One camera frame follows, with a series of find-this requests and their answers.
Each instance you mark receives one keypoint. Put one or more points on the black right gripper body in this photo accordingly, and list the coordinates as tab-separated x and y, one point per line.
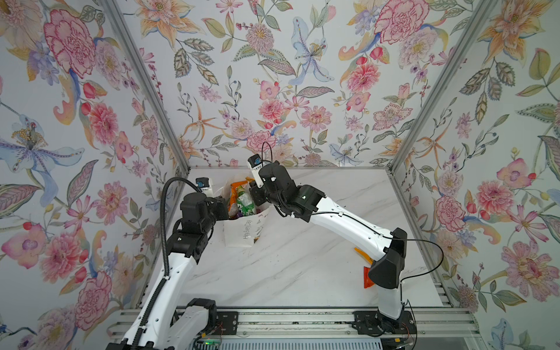
262	197

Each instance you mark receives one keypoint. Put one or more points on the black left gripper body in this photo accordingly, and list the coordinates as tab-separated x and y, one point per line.
208	224

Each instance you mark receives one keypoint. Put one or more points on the orange Fox's fruits candy bag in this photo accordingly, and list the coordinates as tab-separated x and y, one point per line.
233	209

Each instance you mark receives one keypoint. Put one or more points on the green Fox's spring tea bag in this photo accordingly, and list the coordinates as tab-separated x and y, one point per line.
245	203

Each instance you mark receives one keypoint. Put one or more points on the white paper gift bag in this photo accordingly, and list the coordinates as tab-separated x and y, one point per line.
241	231

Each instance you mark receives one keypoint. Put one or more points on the yellow orange biscuit packet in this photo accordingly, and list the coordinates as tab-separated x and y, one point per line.
364	256

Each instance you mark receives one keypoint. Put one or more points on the red orange snack packet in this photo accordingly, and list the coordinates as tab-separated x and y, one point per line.
367	282

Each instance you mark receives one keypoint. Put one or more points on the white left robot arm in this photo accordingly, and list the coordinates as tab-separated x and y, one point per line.
170	271

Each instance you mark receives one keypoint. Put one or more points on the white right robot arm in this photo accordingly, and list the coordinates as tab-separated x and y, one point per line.
387	249

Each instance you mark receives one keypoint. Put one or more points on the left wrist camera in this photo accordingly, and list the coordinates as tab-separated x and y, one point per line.
205	185

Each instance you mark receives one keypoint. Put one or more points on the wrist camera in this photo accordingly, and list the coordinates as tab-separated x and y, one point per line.
255	164
205	185

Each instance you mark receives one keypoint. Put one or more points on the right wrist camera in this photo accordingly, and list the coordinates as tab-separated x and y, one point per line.
255	164

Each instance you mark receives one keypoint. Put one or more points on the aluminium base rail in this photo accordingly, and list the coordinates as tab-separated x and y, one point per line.
330	328

